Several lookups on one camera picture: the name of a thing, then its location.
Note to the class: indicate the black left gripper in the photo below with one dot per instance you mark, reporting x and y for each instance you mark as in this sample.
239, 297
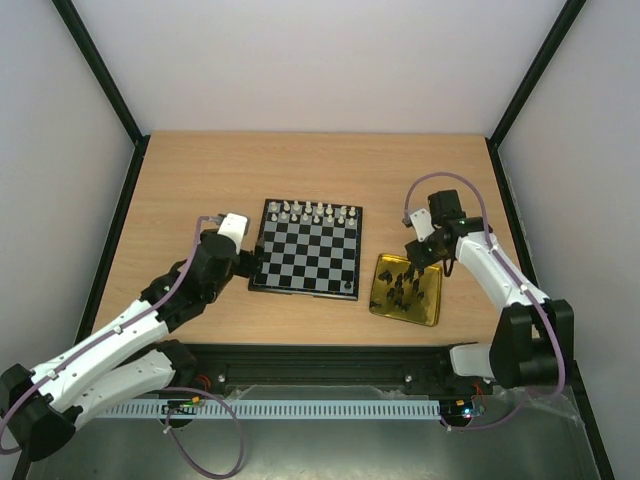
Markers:
253, 262

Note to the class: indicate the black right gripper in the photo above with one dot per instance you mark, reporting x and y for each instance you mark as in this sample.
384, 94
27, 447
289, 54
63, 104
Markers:
420, 255

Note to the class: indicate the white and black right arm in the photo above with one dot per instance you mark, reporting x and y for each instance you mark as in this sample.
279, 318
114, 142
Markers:
533, 341

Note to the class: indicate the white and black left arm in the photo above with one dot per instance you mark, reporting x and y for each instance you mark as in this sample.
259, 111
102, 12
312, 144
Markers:
43, 407

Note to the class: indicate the black chess pieces in tray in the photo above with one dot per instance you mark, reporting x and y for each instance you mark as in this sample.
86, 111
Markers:
400, 293

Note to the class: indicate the white chess piece row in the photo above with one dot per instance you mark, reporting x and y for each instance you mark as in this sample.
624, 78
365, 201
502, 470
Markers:
309, 212

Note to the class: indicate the gold rectangular tray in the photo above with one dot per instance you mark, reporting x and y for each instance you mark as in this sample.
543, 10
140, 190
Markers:
425, 314

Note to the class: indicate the black and grey chessboard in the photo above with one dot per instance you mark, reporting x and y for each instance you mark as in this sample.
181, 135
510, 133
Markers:
307, 259

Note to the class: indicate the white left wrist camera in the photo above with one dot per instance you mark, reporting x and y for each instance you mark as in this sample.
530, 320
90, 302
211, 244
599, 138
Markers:
234, 227

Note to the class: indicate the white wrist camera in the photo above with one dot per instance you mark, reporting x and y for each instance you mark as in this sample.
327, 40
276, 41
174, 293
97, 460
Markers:
234, 227
420, 221

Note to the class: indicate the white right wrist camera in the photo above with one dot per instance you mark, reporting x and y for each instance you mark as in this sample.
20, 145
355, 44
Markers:
420, 221

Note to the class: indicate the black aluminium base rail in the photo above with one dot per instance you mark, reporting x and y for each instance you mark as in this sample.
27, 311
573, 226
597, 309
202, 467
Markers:
412, 370

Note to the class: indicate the slotted grey cable duct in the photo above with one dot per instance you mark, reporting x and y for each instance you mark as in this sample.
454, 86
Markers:
157, 409

